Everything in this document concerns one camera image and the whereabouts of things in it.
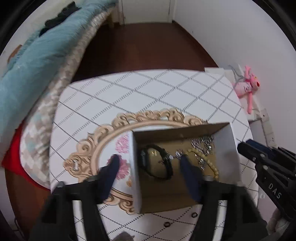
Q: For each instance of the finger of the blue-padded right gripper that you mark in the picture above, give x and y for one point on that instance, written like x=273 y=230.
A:
x=257 y=145
x=252 y=154

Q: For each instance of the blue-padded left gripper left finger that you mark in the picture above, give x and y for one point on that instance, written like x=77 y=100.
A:
x=107 y=176

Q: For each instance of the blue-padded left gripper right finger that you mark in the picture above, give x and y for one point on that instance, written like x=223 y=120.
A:
x=193 y=177

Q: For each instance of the cardboard box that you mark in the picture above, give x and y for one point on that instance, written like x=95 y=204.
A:
x=173 y=168

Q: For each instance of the black smart wristband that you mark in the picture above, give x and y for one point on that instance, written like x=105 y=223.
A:
x=148 y=164

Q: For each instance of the pink panther plush toy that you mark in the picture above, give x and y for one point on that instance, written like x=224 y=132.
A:
x=245 y=86

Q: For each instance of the patterned white tablecloth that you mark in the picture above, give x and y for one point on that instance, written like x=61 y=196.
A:
x=88 y=110

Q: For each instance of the checkered bed sheet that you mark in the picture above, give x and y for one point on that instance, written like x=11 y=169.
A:
x=37 y=129

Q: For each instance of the red blanket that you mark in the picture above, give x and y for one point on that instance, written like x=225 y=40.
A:
x=12 y=161

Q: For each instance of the light blue duvet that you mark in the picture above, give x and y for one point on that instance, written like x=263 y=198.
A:
x=22 y=85

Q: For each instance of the white door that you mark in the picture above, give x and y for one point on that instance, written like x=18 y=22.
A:
x=146 y=11

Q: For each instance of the black clothing on bed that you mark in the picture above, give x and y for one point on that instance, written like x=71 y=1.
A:
x=60 y=18

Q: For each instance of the white wall power strip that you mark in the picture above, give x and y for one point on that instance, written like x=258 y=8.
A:
x=267 y=129

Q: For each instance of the brown item by wall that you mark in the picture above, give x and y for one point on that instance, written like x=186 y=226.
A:
x=13 y=53

